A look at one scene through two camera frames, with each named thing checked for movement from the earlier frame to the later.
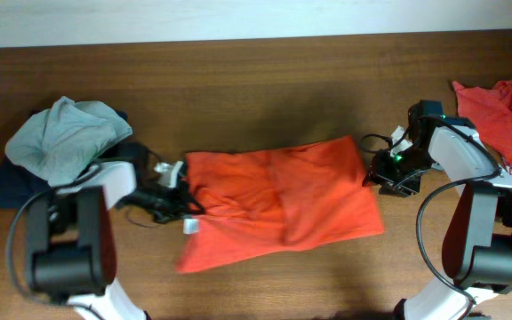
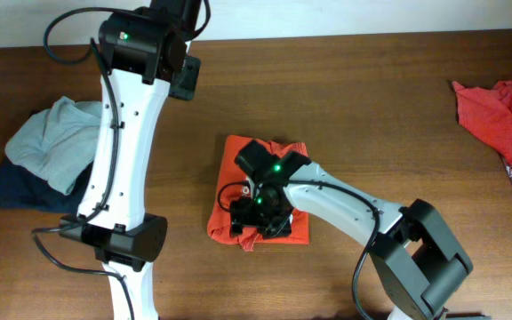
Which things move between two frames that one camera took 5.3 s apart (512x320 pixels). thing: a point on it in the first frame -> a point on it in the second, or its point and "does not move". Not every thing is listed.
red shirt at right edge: x=508 y=116 does not move
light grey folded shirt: x=61 y=143 does not move
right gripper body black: x=403 y=172 -> x=260 y=212
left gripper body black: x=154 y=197 -> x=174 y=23
